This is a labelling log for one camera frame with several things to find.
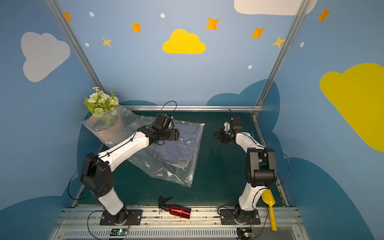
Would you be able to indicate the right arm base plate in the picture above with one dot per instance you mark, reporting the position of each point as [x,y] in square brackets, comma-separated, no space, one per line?
[239,217]

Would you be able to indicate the aluminium frame post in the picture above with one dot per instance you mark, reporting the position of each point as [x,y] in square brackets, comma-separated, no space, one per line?
[290,37]
[59,15]

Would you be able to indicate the white green artificial flowers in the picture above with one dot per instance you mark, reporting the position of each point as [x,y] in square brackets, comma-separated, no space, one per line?
[100,102]

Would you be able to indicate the right aluminium frame post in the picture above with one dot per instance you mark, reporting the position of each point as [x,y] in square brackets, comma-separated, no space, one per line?
[290,37]

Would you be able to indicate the left aluminium frame post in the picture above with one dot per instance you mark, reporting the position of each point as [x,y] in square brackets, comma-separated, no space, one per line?
[59,15]

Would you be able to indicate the aluminium back rail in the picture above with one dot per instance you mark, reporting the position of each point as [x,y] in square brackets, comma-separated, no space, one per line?
[194,108]

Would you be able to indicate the red spray bottle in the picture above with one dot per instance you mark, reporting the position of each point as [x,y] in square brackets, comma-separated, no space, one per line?
[174,210]

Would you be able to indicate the green circuit board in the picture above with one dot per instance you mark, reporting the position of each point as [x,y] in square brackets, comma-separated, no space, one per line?
[244,234]
[119,232]

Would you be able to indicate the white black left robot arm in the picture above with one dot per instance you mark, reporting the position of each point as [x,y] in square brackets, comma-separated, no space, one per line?
[97,170]

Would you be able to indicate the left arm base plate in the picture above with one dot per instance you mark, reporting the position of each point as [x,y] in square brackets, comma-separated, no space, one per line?
[124,217]

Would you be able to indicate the beige faceted flower pot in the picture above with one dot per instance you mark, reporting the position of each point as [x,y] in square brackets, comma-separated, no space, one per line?
[109,129]

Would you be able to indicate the clear plastic vacuum bag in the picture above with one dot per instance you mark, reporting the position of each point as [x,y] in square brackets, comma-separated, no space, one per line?
[145,158]

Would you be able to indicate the right green circuit board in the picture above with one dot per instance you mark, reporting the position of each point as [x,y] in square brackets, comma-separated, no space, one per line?
[244,234]

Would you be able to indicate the yellow plastic shovel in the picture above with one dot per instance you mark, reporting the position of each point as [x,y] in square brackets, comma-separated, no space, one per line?
[269,199]

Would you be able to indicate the left green circuit board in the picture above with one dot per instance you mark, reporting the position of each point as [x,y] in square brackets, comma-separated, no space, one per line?
[119,232]

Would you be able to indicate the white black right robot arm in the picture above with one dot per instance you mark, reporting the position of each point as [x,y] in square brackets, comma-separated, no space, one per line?
[260,168]

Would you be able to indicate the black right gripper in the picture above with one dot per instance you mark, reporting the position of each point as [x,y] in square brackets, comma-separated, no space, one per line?
[223,135]

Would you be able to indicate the aluminium front rail platform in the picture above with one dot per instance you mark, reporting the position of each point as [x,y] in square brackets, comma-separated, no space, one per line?
[83,223]

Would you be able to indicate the blue checked shirt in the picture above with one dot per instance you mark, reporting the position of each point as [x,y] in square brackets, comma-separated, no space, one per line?
[179,153]

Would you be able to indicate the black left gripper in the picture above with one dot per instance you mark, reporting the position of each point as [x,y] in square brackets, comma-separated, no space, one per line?
[169,134]

